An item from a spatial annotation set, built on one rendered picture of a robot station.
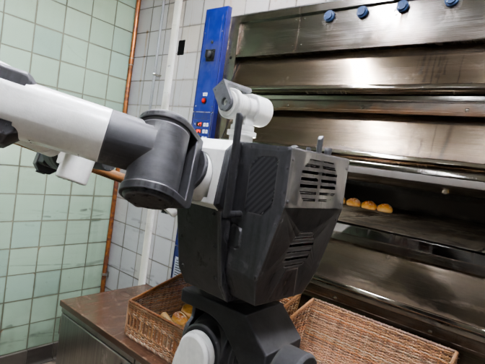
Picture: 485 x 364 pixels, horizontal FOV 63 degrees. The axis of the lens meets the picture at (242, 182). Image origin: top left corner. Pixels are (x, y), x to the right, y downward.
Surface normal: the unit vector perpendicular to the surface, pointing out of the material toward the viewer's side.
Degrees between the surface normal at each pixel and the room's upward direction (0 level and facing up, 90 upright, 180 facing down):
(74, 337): 90
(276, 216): 90
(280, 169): 90
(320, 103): 90
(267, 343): 44
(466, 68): 70
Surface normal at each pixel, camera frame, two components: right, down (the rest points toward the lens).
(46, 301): 0.77, 0.15
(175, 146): 0.68, -0.21
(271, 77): -0.54, -0.39
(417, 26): -0.63, -0.05
